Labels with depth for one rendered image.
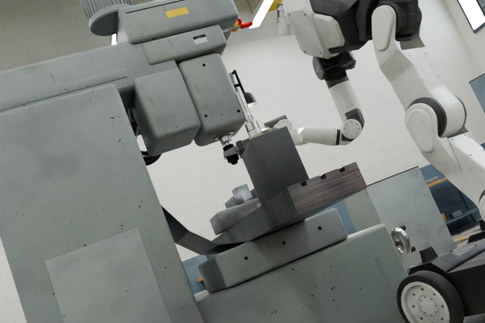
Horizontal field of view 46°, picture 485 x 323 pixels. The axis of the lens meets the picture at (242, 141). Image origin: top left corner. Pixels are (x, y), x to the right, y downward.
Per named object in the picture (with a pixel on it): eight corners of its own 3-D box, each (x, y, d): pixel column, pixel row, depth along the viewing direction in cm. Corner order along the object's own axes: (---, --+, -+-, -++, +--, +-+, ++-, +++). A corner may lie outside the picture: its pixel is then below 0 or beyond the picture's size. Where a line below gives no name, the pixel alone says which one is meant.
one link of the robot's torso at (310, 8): (410, 29, 215) (337, 27, 242) (384, -55, 198) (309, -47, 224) (365, 76, 203) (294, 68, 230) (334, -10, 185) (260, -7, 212)
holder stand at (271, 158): (294, 195, 191) (271, 140, 195) (311, 182, 170) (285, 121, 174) (262, 208, 189) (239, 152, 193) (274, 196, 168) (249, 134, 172)
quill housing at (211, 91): (237, 136, 242) (210, 69, 248) (250, 120, 222) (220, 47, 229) (195, 150, 235) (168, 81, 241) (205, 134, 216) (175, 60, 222)
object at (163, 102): (192, 145, 238) (170, 89, 243) (203, 125, 215) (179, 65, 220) (149, 158, 231) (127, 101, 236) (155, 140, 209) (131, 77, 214)
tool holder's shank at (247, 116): (245, 123, 188) (232, 94, 190) (247, 125, 191) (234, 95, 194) (253, 120, 188) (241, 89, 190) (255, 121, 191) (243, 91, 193)
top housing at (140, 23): (227, 45, 257) (213, 14, 260) (242, 15, 233) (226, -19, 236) (125, 71, 241) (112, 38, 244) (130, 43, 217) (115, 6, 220)
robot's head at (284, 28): (302, 34, 226) (286, 33, 233) (302, 8, 224) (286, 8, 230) (289, 35, 222) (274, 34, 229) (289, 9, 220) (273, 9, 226)
